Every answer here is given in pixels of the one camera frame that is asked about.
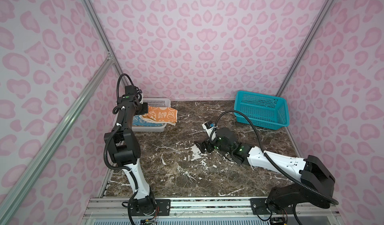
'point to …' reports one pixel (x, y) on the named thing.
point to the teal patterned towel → (138, 120)
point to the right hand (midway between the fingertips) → (201, 136)
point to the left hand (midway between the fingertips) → (143, 107)
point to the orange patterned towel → (163, 114)
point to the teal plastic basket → (269, 111)
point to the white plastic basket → (155, 102)
